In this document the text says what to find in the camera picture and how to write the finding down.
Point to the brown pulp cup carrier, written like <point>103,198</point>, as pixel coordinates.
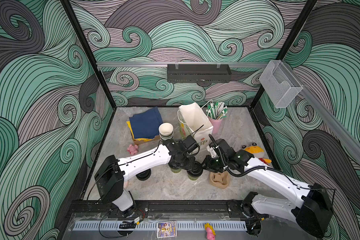
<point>220,180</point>

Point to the pink plush toy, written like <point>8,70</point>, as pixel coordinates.
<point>133,149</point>

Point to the clear acrylic wall holder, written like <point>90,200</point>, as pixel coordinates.
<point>281,83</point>

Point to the brown cardboard napkin box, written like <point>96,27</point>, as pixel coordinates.
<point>140,143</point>

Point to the yellow plush doll red dress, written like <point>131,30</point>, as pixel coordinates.
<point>257,151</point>

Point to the aluminium wall rail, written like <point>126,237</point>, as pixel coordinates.
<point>140,64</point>

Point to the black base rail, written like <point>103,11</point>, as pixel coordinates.
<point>149,208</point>

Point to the white green paper takeout bag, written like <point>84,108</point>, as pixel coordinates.
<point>194,121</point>

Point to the green white paper cup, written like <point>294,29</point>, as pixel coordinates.
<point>175,170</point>

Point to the colourful picture card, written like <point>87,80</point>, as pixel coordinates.
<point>166,229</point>

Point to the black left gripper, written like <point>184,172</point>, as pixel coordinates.
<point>189,166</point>

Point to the white slotted cable duct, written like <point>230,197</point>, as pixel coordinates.
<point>151,226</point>

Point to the black wall shelf tray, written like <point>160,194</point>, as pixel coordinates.
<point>198,74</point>

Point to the pink yellow small toy figure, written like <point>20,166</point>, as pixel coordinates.
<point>210,232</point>

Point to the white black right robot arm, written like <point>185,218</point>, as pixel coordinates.
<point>309,206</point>

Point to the black coffee cup lid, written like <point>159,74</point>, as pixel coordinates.
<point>196,171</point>
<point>145,175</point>

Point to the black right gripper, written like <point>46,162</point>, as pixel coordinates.
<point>207,164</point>

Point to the yellow napkin stack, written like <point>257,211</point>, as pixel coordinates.
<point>129,129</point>

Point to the stack of paper cups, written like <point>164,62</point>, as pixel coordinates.
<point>166,131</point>

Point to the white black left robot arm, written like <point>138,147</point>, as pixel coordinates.
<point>110,177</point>

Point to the green white wrapped straws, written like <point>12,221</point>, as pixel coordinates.
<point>216,111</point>

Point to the pink metal straw bucket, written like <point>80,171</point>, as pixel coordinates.
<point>216,125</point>

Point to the navy blue napkin stack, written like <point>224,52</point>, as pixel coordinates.
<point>146,125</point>

